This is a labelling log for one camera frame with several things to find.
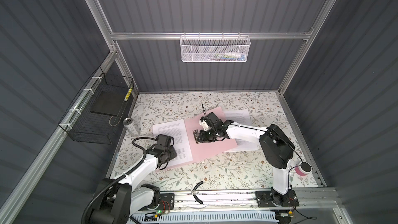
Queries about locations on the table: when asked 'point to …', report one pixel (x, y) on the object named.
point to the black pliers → (193, 192)
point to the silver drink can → (130, 126)
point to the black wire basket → (96, 113)
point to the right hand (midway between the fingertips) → (199, 141)
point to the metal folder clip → (196, 133)
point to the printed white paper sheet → (176, 128)
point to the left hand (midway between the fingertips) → (172, 153)
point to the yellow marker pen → (128, 93)
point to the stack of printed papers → (241, 116)
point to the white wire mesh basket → (214, 48)
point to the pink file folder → (202, 150)
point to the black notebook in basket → (109, 102)
